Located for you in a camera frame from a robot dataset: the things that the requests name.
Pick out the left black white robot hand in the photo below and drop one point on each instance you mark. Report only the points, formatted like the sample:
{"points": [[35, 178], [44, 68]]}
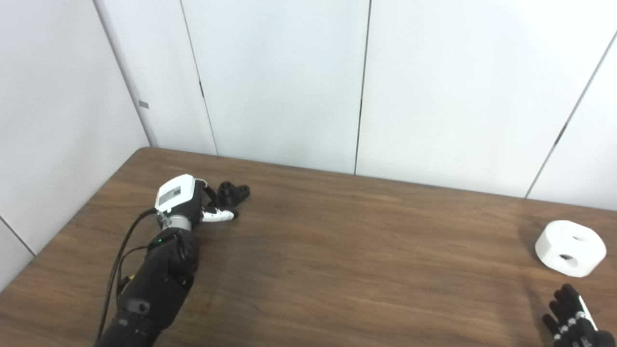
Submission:
{"points": [[176, 193]]}

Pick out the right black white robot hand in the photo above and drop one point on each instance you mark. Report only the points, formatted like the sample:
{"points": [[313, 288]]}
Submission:
{"points": [[576, 327]]}

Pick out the black flanged holder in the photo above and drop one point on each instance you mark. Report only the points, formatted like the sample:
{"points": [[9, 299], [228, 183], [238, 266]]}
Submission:
{"points": [[234, 193]]}

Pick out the round white cylinder piece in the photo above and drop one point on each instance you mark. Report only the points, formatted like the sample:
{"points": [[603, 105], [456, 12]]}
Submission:
{"points": [[554, 243]]}

